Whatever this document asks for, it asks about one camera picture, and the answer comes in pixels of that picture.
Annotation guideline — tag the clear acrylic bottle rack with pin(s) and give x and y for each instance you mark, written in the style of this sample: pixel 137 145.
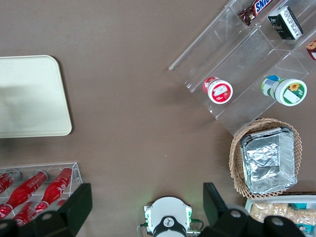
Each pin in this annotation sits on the clear acrylic bottle rack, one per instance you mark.
pixel 76 172

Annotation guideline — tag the aluminium foil container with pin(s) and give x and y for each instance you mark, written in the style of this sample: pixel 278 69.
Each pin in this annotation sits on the aluminium foil container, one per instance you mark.
pixel 266 163

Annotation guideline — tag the clear rice cracker bag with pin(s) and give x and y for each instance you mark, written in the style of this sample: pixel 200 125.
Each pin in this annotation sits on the clear rice cracker bag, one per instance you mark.
pixel 301 216
pixel 266 212

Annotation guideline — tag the Snickers chocolate bar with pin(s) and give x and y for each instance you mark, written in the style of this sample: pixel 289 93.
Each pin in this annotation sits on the Snickers chocolate bar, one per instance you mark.
pixel 256 8

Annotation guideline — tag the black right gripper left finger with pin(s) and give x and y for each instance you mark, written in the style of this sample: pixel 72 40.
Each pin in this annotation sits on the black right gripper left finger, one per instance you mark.
pixel 71 212

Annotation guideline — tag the small teal snack pack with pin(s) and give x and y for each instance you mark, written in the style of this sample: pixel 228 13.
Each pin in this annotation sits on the small teal snack pack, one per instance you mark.
pixel 297 206

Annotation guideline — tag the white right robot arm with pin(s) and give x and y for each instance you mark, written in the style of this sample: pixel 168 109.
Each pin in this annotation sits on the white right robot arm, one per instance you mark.
pixel 170 209

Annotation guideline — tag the red cookie box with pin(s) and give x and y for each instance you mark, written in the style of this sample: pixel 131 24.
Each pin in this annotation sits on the red cookie box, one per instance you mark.
pixel 312 49

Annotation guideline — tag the green label yogurt cup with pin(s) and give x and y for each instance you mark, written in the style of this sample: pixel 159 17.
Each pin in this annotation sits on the green label yogurt cup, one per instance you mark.
pixel 288 91

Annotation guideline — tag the small black white carton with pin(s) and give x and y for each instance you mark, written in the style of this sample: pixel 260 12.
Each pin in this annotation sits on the small black white carton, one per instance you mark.
pixel 285 23

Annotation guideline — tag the red label yogurt cup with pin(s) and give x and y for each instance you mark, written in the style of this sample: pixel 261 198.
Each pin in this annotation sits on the red label yogurt cup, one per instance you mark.
pixel 219 91

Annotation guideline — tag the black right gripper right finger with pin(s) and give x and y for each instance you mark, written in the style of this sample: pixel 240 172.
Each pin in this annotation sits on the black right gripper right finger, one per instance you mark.
pixel 217 212

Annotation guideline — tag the large teal snack pack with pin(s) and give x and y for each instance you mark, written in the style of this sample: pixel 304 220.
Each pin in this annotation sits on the large teal snack pack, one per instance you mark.
pixel 303 228

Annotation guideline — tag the red cola bottle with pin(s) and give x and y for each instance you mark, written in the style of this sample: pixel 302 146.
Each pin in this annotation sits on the red cola bottle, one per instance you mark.
pixel 27 190
pixel 58 185
pixel 24 214
pixel 5 184

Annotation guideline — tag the white snack tray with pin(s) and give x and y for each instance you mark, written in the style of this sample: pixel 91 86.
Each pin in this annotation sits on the white snack tray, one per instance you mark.
pixel 248 205

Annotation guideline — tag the cream plastic tray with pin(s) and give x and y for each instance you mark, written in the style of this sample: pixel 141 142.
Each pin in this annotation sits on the cream plastic tray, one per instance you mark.
pixel 29 98

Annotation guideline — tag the clear acrylic stepped shelf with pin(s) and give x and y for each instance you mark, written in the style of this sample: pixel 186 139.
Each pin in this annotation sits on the clear acrylic stepped shelf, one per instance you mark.
pixel 247 49

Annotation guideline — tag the light wicker basket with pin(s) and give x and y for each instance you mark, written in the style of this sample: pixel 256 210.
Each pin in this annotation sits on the light wicker basket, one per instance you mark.
pixel 235 160

